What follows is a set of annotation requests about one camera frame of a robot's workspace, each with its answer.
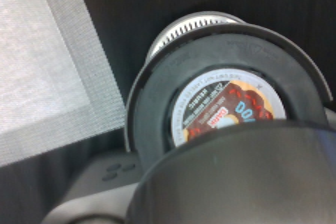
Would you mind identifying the white coffee pod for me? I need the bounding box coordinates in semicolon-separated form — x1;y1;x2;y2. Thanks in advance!
172;68;287;146

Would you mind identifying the grey pod coffee machine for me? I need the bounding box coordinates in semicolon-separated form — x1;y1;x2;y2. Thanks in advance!
43;11;336;224

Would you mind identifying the grey woven placemat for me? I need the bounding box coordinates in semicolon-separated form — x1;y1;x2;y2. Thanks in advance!
0;0;125;167

